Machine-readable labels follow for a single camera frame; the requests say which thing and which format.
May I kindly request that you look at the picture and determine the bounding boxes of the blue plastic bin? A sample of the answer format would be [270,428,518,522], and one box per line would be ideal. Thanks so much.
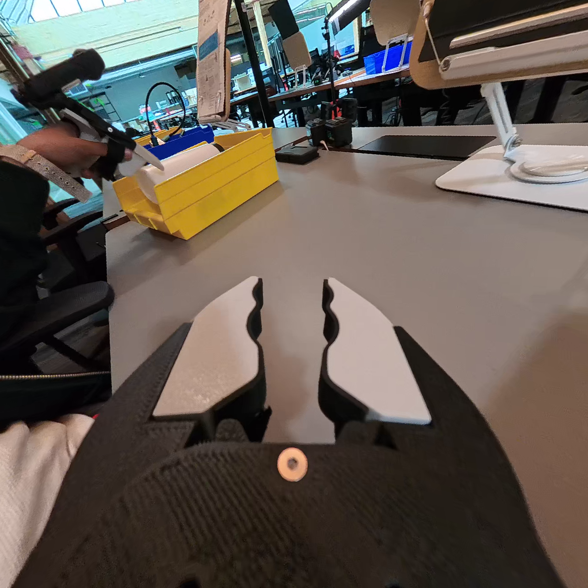
[364,39,414,74]
[147,124,215,159]

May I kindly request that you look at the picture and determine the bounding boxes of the black office chair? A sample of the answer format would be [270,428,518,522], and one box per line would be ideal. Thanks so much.
[0,198,115,373]

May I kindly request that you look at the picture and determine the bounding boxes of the yellow plastic bin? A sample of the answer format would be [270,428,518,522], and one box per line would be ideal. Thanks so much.
[112,127,279,240]
[133,126,184,145]

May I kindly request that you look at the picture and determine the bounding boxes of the black looped cable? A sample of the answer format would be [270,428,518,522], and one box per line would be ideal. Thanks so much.
[146,82,187,134]

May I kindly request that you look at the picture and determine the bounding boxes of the white garment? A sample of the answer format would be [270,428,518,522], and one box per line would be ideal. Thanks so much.
[0,413,95,584]

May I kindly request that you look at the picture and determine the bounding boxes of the person's left hand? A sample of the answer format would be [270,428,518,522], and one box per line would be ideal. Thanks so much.
[21,122,107,179]

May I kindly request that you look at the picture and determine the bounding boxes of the dark green jacket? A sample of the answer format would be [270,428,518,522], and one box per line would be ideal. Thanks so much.
[0,370,113,428]

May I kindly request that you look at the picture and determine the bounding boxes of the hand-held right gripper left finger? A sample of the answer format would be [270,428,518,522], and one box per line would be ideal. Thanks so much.
[152,276,272,422]

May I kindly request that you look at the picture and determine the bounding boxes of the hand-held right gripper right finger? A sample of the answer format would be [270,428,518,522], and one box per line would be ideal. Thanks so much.
[318,277,433,425]

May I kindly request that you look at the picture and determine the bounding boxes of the black monitor with white stand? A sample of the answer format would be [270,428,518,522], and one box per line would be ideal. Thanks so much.
[268,0,313,88]
[410,0,588,212]
[370,0,421,70]

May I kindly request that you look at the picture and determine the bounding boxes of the grey desk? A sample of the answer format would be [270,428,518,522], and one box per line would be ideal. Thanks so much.
[103,124,588,588]

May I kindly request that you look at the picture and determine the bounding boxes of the person's left forearm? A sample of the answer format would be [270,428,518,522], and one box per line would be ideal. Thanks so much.
[0,161,50,331]

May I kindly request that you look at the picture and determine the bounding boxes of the black pole stand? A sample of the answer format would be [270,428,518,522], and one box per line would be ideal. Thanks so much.
[234,0,275,129]

